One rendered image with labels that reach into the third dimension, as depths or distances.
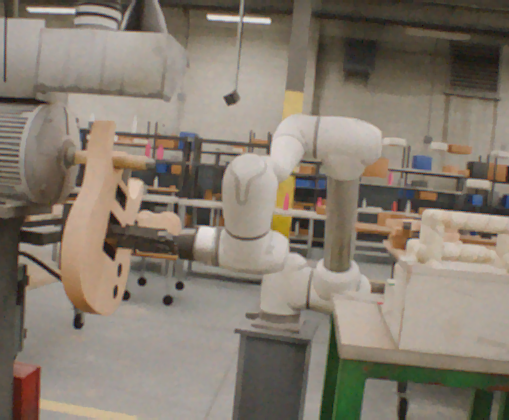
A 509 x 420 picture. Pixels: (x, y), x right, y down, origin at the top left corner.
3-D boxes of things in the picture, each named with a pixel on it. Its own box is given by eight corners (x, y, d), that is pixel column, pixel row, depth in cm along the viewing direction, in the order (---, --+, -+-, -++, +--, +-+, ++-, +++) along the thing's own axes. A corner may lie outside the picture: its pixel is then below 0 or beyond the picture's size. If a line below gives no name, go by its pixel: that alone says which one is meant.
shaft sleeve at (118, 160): (73, 153, 131) (79, 148, 133) (75, 165, 132) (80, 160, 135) (144, 159, 129) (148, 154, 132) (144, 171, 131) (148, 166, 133)
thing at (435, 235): (425, 266, 106) (431, 218, 105) (422, 263, 109) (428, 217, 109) (441, 267, 106) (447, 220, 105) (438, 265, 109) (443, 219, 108)
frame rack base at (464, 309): (397, 350, 106) (409, 265, 105) (387, 330, 121) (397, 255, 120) (532, 363, 103) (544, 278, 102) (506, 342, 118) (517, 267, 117)
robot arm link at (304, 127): (269, 128, 161) (315, 131, 158) (281, 102, 175) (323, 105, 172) (270, 166, 168) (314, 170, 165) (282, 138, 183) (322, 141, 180)
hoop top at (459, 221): (429, 226, 105) (431, 210, 105) (427, 225, 109) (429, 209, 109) (529, 237, 103) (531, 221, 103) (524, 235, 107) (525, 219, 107)
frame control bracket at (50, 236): (29, 245, 145) (30, 230, 144) (60, 238, 163) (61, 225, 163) (42, 246, 144) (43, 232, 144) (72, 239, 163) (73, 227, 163)
